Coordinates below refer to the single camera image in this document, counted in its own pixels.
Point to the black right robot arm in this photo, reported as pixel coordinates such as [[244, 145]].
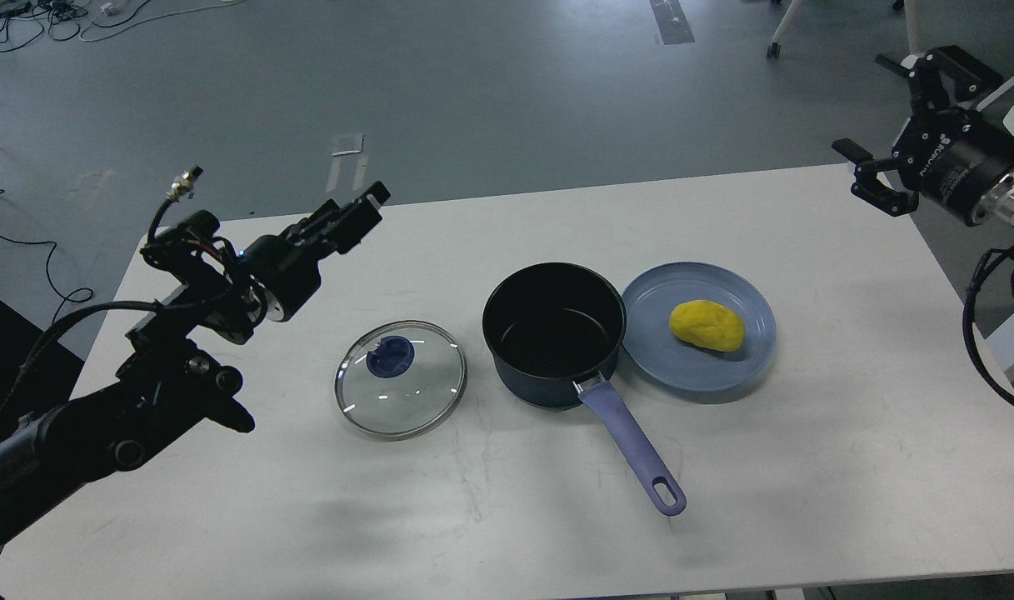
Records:
[[989, 295]]

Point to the blue plate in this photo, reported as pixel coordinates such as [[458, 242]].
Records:
[[649, 300]]

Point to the dark blue saucepan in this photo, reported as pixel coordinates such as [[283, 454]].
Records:
[[555, 331]]

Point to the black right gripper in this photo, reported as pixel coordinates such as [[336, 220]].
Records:
[[951, 157]]

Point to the black box at left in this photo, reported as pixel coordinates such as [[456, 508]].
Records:
[[52, 383]]

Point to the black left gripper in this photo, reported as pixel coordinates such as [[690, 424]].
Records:
[[285, 265]]

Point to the glass pot lid blue knob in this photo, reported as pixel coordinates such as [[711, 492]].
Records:
[[401, 379]]

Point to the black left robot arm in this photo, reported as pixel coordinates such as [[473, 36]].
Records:
[[168, 384]]

